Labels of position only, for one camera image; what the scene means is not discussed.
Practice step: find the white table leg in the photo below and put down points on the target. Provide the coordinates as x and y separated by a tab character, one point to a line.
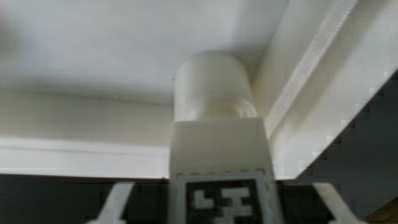
223	188

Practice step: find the white square tabletop part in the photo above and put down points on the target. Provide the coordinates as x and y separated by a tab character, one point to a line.
92	53

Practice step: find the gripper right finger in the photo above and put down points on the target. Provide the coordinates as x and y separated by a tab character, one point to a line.
337	205

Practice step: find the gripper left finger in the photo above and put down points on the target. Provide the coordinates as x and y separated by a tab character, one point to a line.
111	213

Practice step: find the white L-shaped obstacle fence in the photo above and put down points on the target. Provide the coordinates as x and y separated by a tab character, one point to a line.
330	63

